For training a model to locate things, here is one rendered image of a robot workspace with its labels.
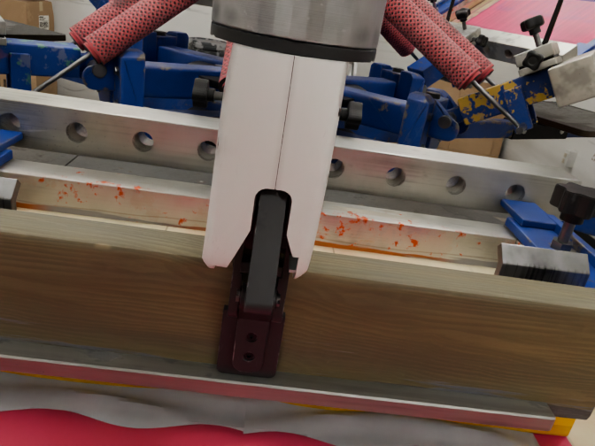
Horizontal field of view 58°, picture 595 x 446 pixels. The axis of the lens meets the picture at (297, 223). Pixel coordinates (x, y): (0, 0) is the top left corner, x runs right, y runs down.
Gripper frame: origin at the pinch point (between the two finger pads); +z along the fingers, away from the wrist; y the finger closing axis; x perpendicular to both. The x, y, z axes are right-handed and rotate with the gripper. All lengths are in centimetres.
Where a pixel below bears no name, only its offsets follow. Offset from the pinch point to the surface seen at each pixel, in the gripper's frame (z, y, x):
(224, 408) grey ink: 5.2, 1.3, -0.9
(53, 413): 5.7, 2.5, -10.0
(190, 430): 5.7, 2.8, -2.5
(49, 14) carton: 25, -403, -171
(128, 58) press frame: -3, -69, -25
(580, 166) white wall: 55, -301, 200
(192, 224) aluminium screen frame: 5.0, -23.0, -6.6
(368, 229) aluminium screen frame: 3.0, -23.0, 10.7
